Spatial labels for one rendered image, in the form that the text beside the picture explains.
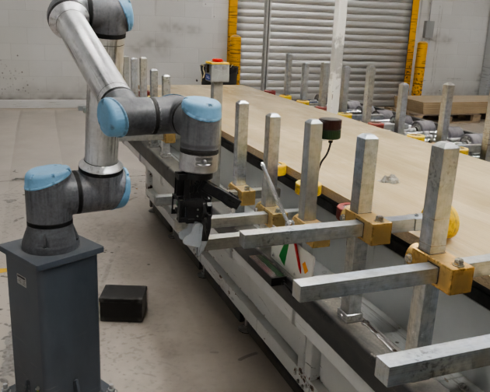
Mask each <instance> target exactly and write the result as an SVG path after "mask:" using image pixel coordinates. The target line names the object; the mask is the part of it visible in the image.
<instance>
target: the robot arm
mask: <svg viewBox="0 0 490 392"><path fill-rule="evenodd" d="M47 22H48V25H49V27H50V28H51V30H52V32H53V33H54V34H55V35H56V36H58V37H60V38H62V40H63V41H64V42H65V45H66V47H67V48H68V50H69V52H70V54H71V56H72V57H73V59H74V61H75V63H76V64H77V66H78V68H79V71H80V72H81V73H82V76H83V78H84V79H85V81H86V83H87V87H86V137H85V157H84V158H82V159H81V160H80V161H79V169H78V170H71V168H70V167H69V166H67V165H61V164H49V165H44V166H37V167H34V168H33V169H31V170H28V171H27V172H26V174H25V180H24V191H25V203H26V230H25V233H24V235H23V239H22V250H23V251H24V252H26V253H28V254H32V255H37V256H54V255H60V254H66V253H69V252H72V251H74V250H76V249H77V248H78V247H79V245H80V240H79V235H78V233H77V231H76V229H75V227H74V224H73V215H75V214H82V213H88V212H100V211H106V210H114V209H116V208H122V207H124V206H125V205H126V204H127V203H128V200H129V198H130V193H131V179H130V177H129V173H128V170H127V169H126V168H125V167H124V166H123V163H122V162H121V161H120V160H119V159H118V146H119V138H122V137H124V136H133V135H161V134H178V135H180V162H179V169H180V170H182V171H175V183H174V193H172V208H171V214H177V221H178V222H185V223H186V224H188V225H187V228H186V229H183V230H181V231H180V232H179V238H180V239H181V240H183V243H184V244H185V245H189V246H193V247H195V250H196V255H197V256H200V255H201V253H202V251H203V250H204V248H205V246H206V244H207V242H208V238H209V234H210V231H211V224H212V202H211V199H212V197H214V198H216V199H218V200H220V201H221V202H222V203H223V204H224V205H226V206H227V207H230V208H234V209H236V210H237V209H238V208H239V206H240V204H241V202H242V201H241V200H240V199H239V197H238V196H237V195H236V194H234V193H232V192H228V191H226V190H224V189H222V188H221V187H219V186H217V185H215V184H214V183H212V182H210V181H209V180H211V179H212V178H213V173H214V172H216V171H217V170H218V158H219V136H220V124H221V118H222V112H221V109H222V106H221V103H220V102H219V101H218V100H215V99H211V98H209V97H205V96H186V97H184V96H181V95H179V94H167V95H165V96H154V97H136V95H135V94H134V93H133V91H132V90H131V89H130V88H129V87H128V85H127V83H126V82H125V80H124V79H123V64H124V40H125V38H126V31H127V32H128V31H130V30H132V28H133V25H134V14H133V9H132V6H131V2H130V0H52V1H51V3H50V5H49V6H48V9H47ZM174 199H177V207H175V209H173V200H174Z"/></svg>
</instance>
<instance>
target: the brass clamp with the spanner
mask: <svg viewBox="0 0 490 392"><path fill-rule="evenodd" d="M292 220H293V221H294V223H295V226H296V225H304V224H313V223H318V222H320V221H319V220H317V219H316V220H308V221H303V220H302V219H301V218H299V217H298V214H296V215H294V216H293V217H292ZM307 244H308V245H309V246H311V247H312V248H318V247H329V246H330V240H322V241H314V242H307Z"/></svg>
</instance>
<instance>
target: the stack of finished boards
mask: <svg viewBox="0 0 490 392"><path fill-rule="evenodd" d="M394 97H395V100H394V106H395V107H397V96H394ZM488 97H489V96H453V103H452V110H451V113H452V114H486V112H487V106H488ZM441 99H442V96H408V102H407V110H410V111H413V112H416V113H420V114H439V111H440V104H441Z"/></svg>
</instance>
